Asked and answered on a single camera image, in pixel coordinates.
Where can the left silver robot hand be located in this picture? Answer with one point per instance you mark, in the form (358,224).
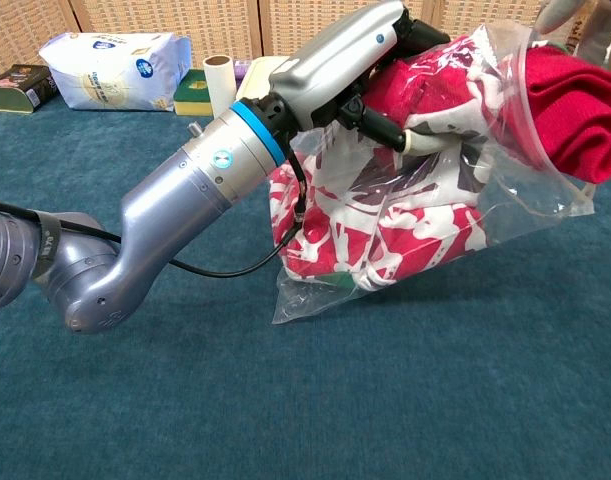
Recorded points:
(330,65)

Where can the clear plastic zip bag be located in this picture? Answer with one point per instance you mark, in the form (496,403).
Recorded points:
(525,185)

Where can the red white patterned garment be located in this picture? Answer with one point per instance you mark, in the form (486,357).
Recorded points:
(570,115)

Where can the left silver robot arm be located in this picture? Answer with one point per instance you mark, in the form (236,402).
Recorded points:
(185,195)

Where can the beige lidded lunch box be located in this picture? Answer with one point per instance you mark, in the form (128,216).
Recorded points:
(260,75)

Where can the small purple box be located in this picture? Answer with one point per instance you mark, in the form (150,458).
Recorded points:
(243,69)

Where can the yellow green sponge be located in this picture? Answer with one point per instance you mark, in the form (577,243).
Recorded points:
(191,97)

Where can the wicker folding screen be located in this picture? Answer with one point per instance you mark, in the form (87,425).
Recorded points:
(185,25)

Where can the blue white tissue pack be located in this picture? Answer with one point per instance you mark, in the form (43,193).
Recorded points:
(110,70)

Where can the clear water bottle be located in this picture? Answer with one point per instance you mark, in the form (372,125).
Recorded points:
(555,15)

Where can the brown patterned tall package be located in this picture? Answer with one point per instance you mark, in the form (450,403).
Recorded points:
(582,22)

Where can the white green printed canister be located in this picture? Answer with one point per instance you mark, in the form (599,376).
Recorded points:
(602,50)

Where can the dark green tin can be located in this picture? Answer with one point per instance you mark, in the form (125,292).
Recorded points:
(20,87)

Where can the teal blue carpet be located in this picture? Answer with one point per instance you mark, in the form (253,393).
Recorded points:
(305,400)

